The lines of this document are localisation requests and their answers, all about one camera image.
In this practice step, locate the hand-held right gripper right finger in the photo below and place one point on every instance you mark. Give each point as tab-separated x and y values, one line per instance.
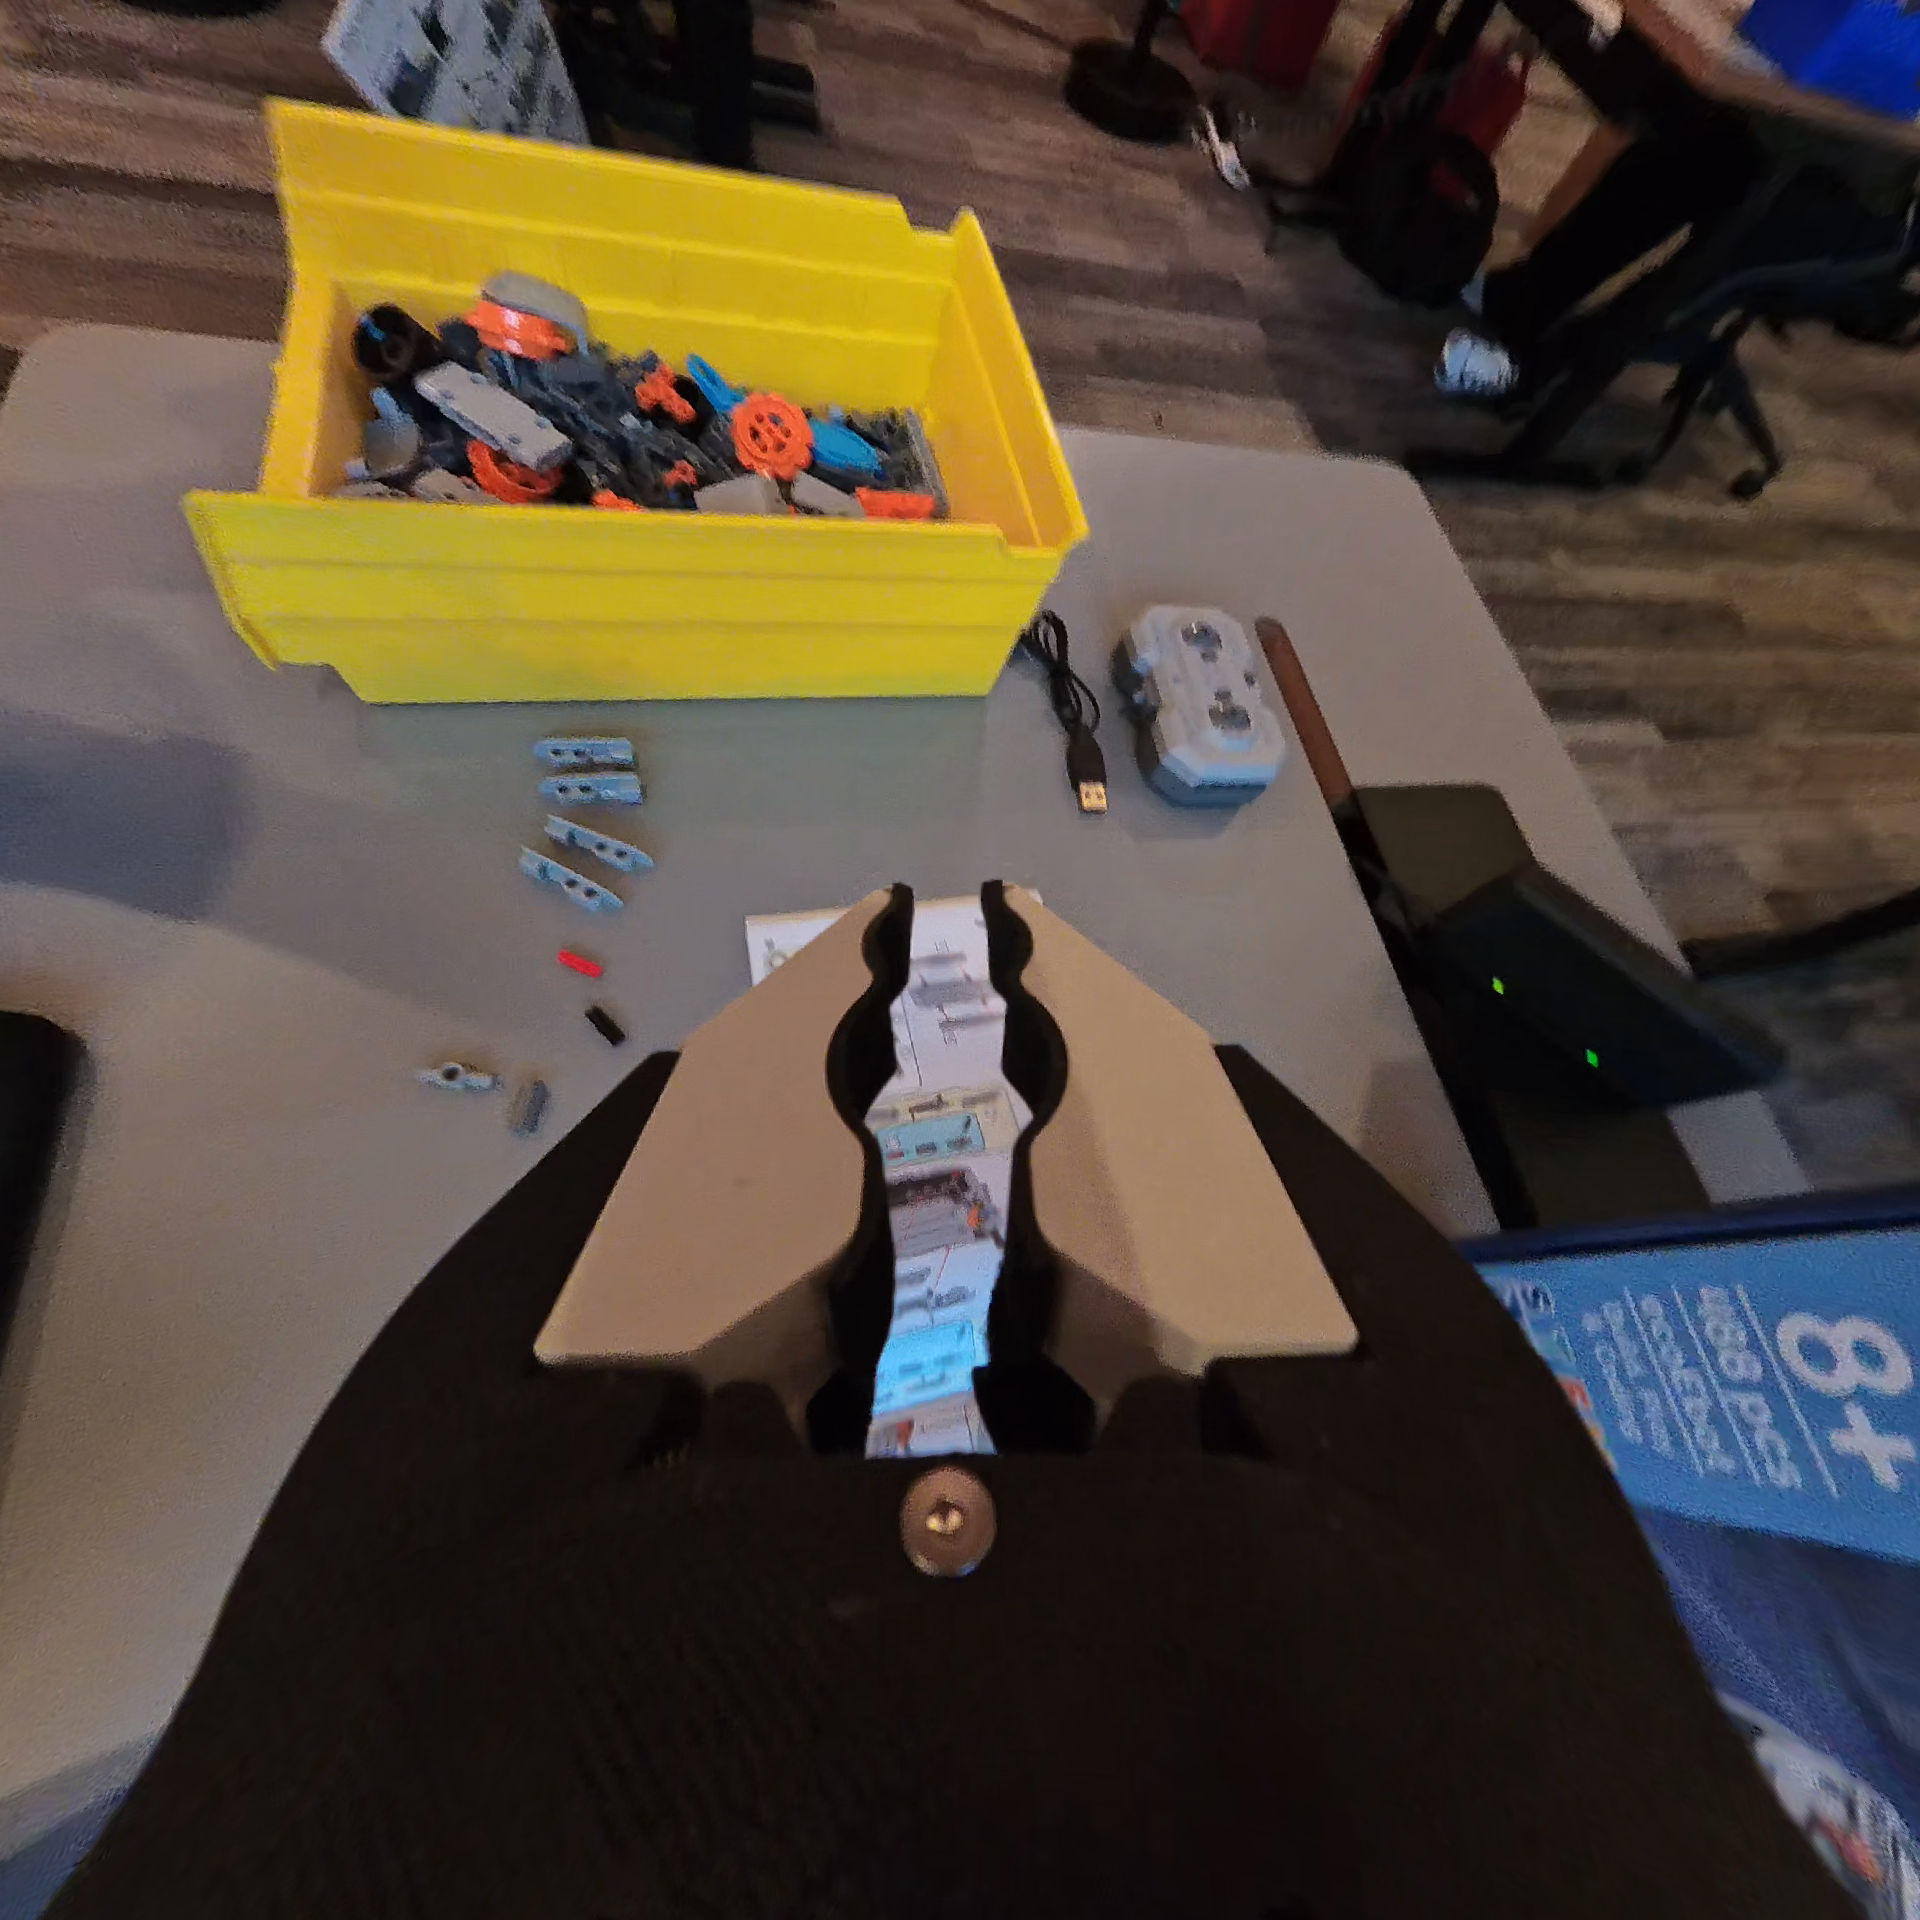
1185	1201

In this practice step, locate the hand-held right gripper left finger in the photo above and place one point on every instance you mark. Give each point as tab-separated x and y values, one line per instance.
721	1201

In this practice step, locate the small black pin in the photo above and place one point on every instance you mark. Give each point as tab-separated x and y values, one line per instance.
605	1024

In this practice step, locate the dark grey sleeve piece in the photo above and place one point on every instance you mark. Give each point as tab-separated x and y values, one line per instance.
527	1107

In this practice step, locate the building instruction booklet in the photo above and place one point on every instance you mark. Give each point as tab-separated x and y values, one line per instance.
939	1141

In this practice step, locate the light grey cross connector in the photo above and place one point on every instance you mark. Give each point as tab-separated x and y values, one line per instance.
455	1076

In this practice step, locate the light grey panel piece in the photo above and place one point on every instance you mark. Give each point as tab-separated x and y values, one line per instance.
585	753
570	880
591	788
600	845

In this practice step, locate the black electronic box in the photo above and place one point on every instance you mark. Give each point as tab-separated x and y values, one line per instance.
1590	1005

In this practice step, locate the grey remote control unit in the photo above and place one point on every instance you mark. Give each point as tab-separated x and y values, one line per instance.
1200	705

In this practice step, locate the yellow plastic bin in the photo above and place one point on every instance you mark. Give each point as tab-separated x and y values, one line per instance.
630	600

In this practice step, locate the blue toy set box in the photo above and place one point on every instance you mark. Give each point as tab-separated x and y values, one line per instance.
1770	1424

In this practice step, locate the black flat object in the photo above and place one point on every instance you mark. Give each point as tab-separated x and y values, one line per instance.
31	1171

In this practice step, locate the pile of toy building pieces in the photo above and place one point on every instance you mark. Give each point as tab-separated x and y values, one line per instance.
600	421

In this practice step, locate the black office chair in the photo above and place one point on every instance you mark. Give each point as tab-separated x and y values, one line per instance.
1724	345

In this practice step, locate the red bag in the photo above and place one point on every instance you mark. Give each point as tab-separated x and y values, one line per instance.
1425	181
1261	39

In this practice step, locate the white plug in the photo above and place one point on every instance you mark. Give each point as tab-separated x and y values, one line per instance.
1226	151

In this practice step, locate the black floor stand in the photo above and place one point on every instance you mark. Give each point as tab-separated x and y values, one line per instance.
1133	99

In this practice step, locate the printed grey sheet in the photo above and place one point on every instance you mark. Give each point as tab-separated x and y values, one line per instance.
451	68

